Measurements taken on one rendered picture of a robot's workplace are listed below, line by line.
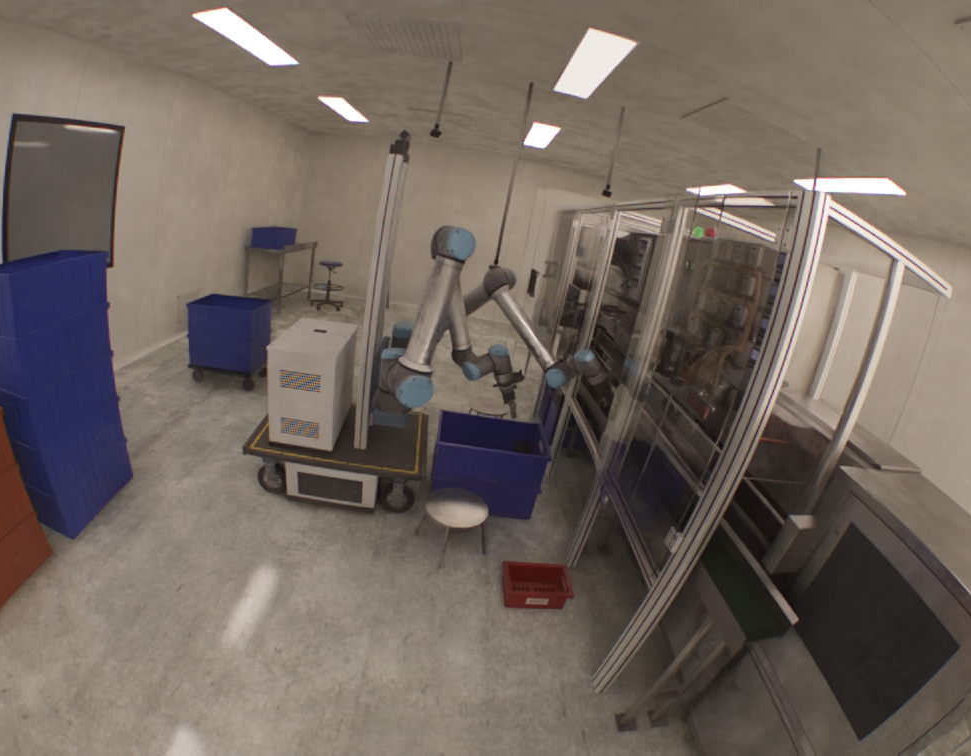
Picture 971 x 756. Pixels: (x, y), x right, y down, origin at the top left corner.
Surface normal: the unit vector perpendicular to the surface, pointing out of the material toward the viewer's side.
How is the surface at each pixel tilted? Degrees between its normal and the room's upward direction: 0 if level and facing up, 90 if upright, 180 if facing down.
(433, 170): 90
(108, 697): 0
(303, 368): 90
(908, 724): 90
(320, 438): 90
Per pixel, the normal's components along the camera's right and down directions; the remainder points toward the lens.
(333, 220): 0.01, 0.35
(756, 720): -0.98, -0.17
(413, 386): 0.46, 0.47
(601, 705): 0.18, -0.92
